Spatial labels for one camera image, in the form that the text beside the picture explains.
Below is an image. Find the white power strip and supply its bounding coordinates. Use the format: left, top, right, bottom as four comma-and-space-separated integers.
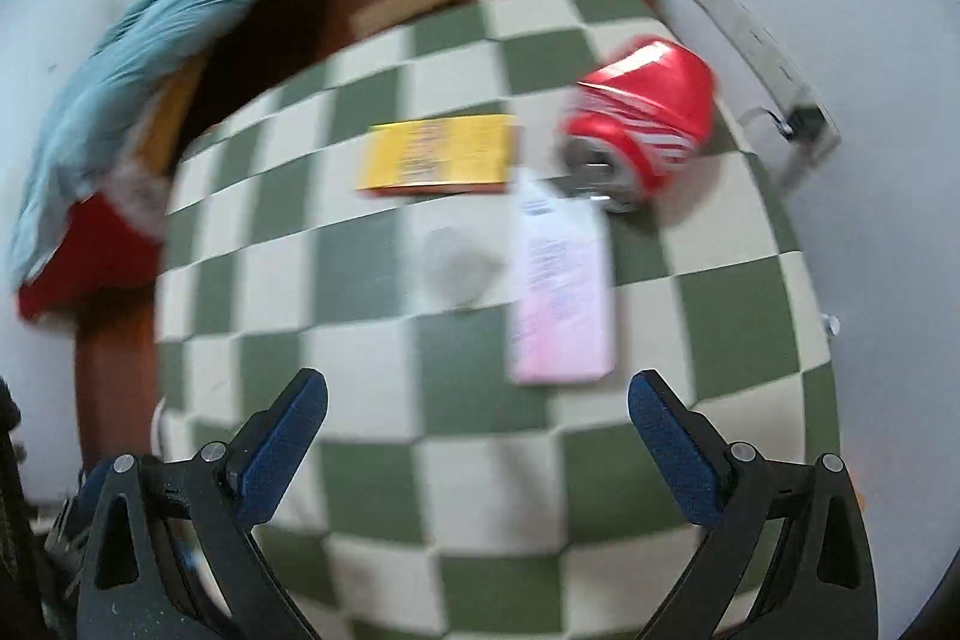
685, 0, 842, 159

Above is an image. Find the black adapter cable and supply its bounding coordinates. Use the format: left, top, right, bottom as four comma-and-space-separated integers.
738, 107, 788, 133

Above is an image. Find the light blue duvet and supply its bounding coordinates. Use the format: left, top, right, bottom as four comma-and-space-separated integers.
7, 0, 302, 283

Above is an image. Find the clear plastic wrapper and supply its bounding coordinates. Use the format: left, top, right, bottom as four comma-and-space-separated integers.
419, 224, 506, 312

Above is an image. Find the yellow box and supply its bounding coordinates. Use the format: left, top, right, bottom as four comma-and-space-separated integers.
354, 113, 519, 199

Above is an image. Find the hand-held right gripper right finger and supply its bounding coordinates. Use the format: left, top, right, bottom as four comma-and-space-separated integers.
628, 370, 878, 640

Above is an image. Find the pink white box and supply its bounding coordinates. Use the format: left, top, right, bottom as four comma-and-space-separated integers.
508, 167, 618, 387

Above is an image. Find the green white checkered tablecloth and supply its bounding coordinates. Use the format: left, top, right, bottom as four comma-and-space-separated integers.
154, 0, 842, 640

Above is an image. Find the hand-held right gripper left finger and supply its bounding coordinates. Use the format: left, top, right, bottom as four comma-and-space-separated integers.
75, 368, 329, 640

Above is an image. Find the wooden bed frame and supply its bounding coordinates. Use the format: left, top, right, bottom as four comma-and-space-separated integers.
141, 53, 209, 178

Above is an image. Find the red bed sheet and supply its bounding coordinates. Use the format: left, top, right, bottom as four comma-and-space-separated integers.
15, 188, 164, 327

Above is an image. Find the red soda can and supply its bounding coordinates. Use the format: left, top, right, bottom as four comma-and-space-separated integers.
562, 35, 718, 214

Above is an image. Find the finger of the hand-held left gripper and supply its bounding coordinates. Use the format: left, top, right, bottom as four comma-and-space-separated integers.
45, 464, 113, 570

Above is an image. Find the black power adapter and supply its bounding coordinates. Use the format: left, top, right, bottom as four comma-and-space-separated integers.
783, 103, 827, 143

